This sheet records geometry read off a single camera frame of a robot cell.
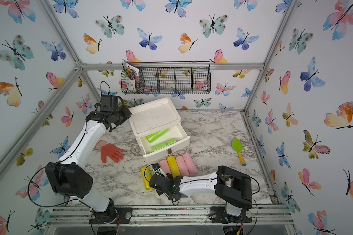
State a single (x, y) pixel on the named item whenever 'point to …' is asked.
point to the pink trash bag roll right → (189, 163)
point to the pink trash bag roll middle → (183, 167)
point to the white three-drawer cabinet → (157, 125)
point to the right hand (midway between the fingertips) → (159, 180)
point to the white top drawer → (163, 141)
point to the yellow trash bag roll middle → (173, 166)
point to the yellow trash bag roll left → (146, 177)
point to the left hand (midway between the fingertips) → (132, 111)
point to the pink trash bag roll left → (163, 164)
